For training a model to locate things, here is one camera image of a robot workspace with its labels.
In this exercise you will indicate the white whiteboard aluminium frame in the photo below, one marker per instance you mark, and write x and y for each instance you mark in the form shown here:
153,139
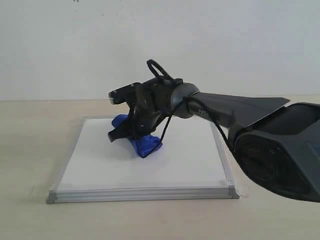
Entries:
191,164

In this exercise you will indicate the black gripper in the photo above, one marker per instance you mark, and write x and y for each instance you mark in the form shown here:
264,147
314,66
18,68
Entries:
139,123

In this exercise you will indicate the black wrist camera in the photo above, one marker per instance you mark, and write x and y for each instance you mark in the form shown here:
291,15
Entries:
125,94

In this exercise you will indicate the blue cloth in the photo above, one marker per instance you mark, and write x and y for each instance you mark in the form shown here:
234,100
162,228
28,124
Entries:
143,146

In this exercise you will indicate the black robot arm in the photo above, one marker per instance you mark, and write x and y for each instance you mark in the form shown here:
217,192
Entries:
275,143

